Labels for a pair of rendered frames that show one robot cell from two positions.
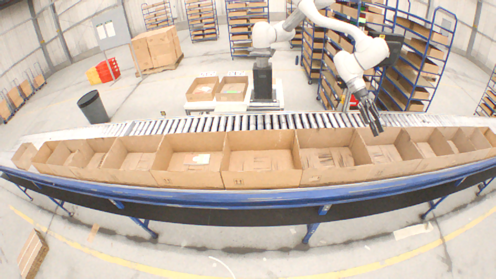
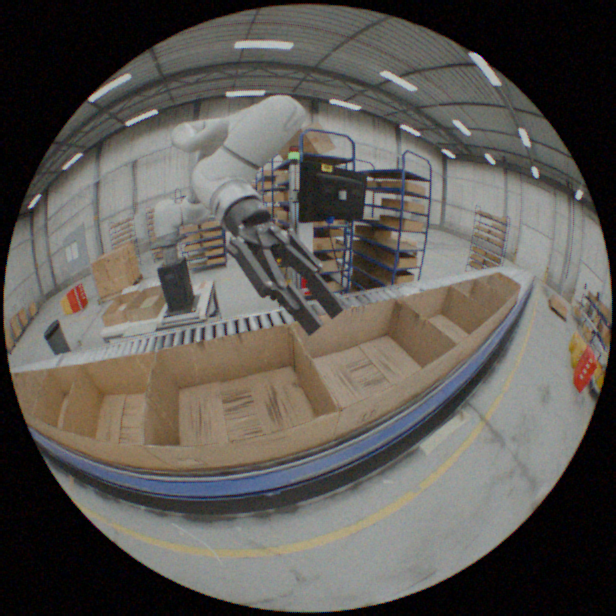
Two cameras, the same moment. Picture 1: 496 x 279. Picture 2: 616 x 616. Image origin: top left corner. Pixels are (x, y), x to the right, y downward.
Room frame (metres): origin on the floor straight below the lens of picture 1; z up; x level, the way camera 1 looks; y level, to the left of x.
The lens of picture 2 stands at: (0.37, -0.50, 1.37)
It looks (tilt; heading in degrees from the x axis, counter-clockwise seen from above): 31 degrees down; 333
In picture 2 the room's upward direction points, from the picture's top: straight up
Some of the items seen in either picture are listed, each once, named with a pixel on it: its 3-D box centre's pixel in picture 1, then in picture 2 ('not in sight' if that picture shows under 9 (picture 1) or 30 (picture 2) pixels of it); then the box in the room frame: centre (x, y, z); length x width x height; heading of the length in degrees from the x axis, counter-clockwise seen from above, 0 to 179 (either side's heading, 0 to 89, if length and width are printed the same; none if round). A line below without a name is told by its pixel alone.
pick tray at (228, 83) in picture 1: (232, 87); (149, 301); (1.83, 0.11, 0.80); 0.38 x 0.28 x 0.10; 169
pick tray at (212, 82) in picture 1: (203, 88); (121, 307); (1.90, 0.43, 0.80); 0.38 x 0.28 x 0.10; 172
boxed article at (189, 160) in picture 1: (197, 159); not in sight; (0.80, 0.33, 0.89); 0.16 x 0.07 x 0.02; 85
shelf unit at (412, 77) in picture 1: (406, 67); (382, 235); (2.00, -2.30, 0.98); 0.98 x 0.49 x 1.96; 175
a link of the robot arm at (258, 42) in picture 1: (262, 34); (166, 216); (1.72, -0.21, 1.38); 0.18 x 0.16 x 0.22; 108
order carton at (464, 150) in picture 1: (453, 146); (478, 306); (0.56, -1.63, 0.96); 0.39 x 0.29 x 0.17; 85
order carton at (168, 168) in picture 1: (192, 160); (63, 407); (0.73, 0.33, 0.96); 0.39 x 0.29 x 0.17; 85
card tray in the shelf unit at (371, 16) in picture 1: (362, 14); not in sight; (1.96, -1.34, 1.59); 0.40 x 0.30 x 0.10; 175
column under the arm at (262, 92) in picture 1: (263, 81); (176, 284); (1.71, -0.20, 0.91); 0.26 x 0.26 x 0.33; 81
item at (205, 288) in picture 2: (235, 91); (154, 306); (1.86, 0.08, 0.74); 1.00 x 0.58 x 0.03; 81
